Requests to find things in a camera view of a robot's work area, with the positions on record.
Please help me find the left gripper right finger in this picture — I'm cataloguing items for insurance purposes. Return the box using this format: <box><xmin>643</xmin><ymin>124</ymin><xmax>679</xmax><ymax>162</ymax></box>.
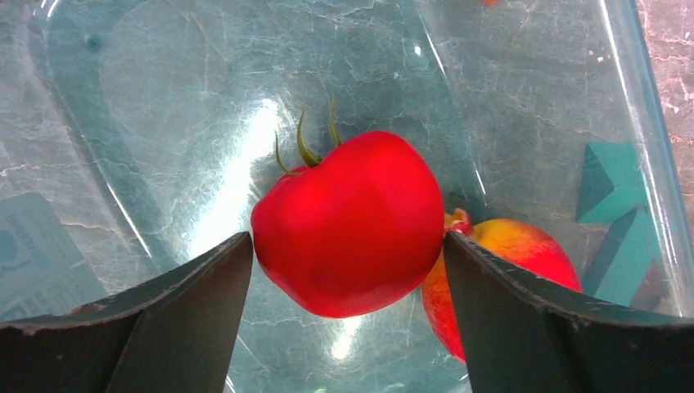
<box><xmin>444</xmin><ymin>232</ymin><xmax>693</xmax><ymax>392</ymax></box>

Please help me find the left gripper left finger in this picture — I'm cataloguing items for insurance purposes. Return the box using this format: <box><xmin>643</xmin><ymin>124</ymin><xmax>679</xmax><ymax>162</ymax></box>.
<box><xmin>1</xmin><ymin>232</ymin><xmax>254</xmax><ymax>392</ymax></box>

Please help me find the red fake tomato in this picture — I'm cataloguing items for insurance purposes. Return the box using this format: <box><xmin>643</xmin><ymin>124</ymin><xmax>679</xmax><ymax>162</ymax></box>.
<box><xmin>250</xmin><ymin>124</ymin><xmax>444</xmax><ymax>318</ymax></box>

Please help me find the teal long block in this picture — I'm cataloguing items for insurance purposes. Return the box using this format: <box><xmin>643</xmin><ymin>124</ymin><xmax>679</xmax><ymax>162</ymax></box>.
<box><xmin>582</xmin><ymin>205</ymin><xmax>665</xmax><ymax>310</ymax></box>

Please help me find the teal small block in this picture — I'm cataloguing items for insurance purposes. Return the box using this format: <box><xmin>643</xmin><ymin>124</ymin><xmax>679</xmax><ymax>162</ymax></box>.
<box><xmin>575</xmin><ymin>142</ymin><xmax>648</xmax><ymax>224</ymax></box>

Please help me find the teal plastic tray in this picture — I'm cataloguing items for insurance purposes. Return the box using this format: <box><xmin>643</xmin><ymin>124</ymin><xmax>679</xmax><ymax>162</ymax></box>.
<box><xmin>27</xmin><ymin>0</ymin><xmax>694</xmax><ymax>393</ymax></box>

